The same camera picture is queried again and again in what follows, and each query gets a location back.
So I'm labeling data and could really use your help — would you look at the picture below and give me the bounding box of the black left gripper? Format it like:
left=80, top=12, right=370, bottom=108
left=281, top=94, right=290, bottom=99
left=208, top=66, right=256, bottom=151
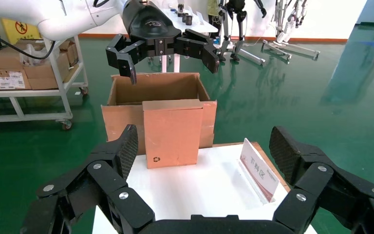
left=105, top=0, right=221, bottom=86

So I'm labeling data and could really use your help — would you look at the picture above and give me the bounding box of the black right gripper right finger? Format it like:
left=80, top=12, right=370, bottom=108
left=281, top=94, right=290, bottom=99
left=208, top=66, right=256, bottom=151
left=268, top=126, right=374, bottom=234

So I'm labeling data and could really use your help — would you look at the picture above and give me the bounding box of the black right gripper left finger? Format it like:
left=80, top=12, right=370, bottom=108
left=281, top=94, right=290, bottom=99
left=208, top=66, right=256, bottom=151
left=19, top=124, right=155, bottom=234

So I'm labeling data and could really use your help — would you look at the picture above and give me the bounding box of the small cardboard box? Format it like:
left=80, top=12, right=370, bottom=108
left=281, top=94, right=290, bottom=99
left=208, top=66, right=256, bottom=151
left=142, top=99, right=204, bottom=169

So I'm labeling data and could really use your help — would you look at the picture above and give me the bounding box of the large open cardboard box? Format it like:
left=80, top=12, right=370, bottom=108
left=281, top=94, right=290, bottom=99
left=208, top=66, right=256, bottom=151
left=100, top=72, right=218, bottom=156

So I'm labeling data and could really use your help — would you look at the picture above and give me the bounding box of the plain cardboard box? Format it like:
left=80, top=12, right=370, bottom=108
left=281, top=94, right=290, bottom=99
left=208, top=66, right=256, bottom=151
left=23, top=51, right=71, bottom=90
left=58, top=40, right=79, bottom=67
left=0, top=45, right=30, bottom=70

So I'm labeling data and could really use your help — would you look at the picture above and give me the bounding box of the cardboard box with shipping label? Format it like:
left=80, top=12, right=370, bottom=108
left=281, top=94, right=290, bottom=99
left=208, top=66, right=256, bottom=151
left=0, top=67, right=32, bottom=91

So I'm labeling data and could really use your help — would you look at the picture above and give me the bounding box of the acrylic sign with red print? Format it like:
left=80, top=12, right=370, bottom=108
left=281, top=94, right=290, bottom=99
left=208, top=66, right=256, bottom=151
left=238, top=138, right=281, bottom=204

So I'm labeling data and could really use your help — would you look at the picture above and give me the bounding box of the white wheeled shelf cart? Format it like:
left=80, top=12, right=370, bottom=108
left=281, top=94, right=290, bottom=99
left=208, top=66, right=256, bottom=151
left=0, top=35, right=89, bottom=131

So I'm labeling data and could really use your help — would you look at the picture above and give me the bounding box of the white legged robot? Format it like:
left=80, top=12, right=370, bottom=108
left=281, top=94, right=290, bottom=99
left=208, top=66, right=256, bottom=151
left=272, top=0, right=309, bottom=44

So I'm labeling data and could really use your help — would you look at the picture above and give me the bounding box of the white plastic bag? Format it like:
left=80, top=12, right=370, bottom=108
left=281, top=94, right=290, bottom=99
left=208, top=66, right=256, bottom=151
left=19, top=43, right=51, bottom=67

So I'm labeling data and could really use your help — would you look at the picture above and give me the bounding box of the yellow warning sign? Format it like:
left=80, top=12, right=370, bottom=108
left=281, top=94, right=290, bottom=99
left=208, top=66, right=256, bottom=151
left=1, top=18, right=42, bottom=45

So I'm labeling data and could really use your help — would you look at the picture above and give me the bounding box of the grey floor stand frame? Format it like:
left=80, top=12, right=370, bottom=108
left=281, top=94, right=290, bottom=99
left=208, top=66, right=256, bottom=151
left=221, top=42, right=267, bottom=67
left=261, top=39, right=321, bottom=61

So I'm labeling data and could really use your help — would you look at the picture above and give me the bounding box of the long black cable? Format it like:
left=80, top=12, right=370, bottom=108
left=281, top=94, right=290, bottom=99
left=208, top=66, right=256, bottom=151
left=0, top=26, right=57, bottom=61

